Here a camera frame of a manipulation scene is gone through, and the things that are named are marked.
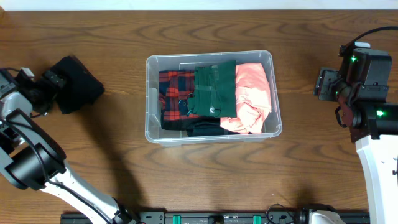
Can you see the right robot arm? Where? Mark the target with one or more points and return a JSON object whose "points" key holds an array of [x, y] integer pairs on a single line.
{"points": [[360, 89]]}

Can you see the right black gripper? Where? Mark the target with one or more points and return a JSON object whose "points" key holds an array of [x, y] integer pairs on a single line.
{"points": [[330, 79]]}

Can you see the dark teal garment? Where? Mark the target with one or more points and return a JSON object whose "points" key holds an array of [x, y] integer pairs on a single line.
{"points": [[207, 126]]}

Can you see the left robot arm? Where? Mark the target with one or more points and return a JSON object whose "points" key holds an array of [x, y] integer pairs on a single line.
{"points": [[31, 159]]}

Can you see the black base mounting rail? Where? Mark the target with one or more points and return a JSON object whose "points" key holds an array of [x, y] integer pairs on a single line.
{"points": [[274, 214]]}

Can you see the dark green garment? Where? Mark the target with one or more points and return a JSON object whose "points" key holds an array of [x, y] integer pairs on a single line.
{"points": [[214, 91]]}

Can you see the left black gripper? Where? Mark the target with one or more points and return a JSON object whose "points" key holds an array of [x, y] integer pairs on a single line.
{"points": [[55, 79]]}

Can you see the clear plastic storage container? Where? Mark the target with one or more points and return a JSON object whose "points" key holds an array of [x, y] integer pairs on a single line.
{"points": [[155, 134]]}

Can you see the red navy plaid garment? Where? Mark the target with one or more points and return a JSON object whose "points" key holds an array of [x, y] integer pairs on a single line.
{"points": [[175, 88]]}

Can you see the large black garment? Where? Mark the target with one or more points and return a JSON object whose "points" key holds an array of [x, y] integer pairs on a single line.
{"points": [[176, 125]]}

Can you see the pink garment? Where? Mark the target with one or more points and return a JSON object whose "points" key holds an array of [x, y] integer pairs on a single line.
{"points": [[253, 100]]}

